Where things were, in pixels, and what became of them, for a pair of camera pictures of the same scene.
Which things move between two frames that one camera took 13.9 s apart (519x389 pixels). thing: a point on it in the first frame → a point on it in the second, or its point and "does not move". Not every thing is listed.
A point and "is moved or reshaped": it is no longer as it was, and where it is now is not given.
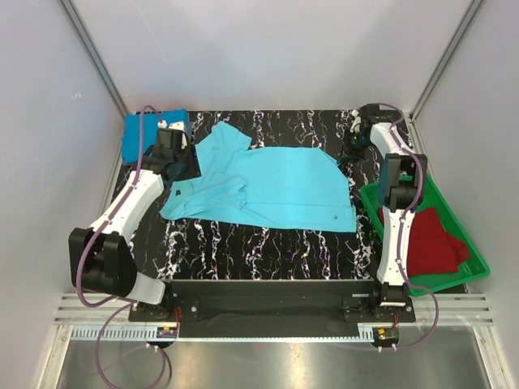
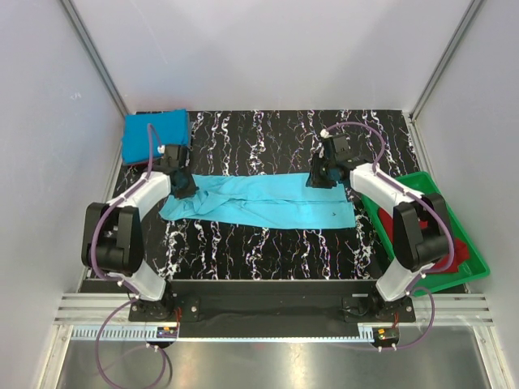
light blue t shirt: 289,188 is moved or reshaped
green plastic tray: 474,267 does not move
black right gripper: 350,150 → 320,177
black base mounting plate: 272,309 does not move
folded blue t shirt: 130,139 does not move
